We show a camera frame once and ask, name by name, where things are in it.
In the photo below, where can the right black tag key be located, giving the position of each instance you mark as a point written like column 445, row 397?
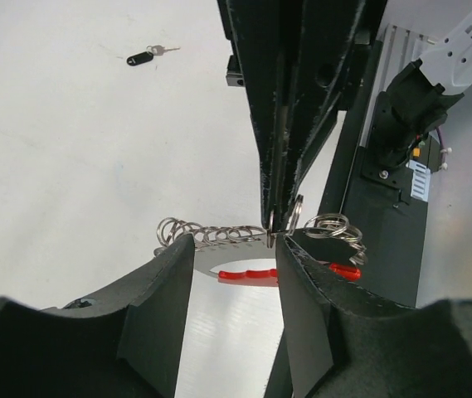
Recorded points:
column 149, row 54

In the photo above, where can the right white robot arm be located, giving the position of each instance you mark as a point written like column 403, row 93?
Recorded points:
column 419, row 95

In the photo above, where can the red handled keyring carabiner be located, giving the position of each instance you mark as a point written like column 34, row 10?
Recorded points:
column 216, row 246

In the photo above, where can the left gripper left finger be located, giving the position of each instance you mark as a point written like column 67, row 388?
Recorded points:
column 124, row 340

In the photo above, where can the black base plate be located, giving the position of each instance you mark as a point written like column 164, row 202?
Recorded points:
column 393, row 224

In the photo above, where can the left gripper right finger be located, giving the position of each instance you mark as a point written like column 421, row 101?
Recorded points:
column 345, row 341

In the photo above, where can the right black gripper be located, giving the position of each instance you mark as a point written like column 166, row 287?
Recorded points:
column 235, row 74

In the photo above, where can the right grey cable duct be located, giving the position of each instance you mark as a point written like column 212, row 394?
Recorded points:
column 420, row 180

